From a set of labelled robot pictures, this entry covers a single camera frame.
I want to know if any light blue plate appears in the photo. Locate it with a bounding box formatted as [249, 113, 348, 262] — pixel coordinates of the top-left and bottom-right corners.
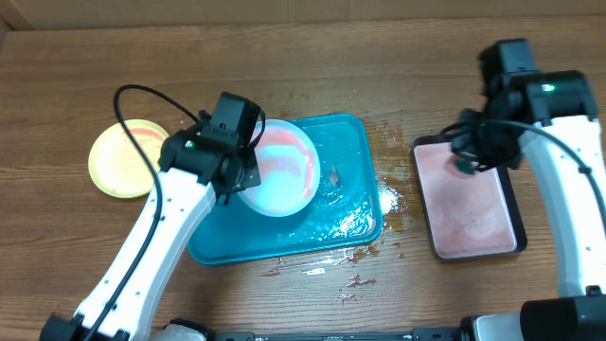
[239, 119, 321, 218]

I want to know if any yellow plate with ketchup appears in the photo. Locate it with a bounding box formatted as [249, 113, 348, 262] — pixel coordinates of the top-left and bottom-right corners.
[88, 119, 169, 199]

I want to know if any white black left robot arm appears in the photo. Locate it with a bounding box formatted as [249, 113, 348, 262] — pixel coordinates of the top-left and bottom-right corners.
[40, 92, 265, 340]

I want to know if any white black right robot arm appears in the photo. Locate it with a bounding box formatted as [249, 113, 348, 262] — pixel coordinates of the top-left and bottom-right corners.
[440, 39, 605, 340]

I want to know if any black rectangular water tray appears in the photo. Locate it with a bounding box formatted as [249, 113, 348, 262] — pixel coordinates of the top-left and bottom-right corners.
[412, 135, 527, 261]

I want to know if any teal plastic tray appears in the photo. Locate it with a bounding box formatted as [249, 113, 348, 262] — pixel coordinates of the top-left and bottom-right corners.
[187, 114, 383, 265]

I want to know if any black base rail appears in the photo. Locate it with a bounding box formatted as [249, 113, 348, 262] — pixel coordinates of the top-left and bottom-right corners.
[186, 328, 480, 341]

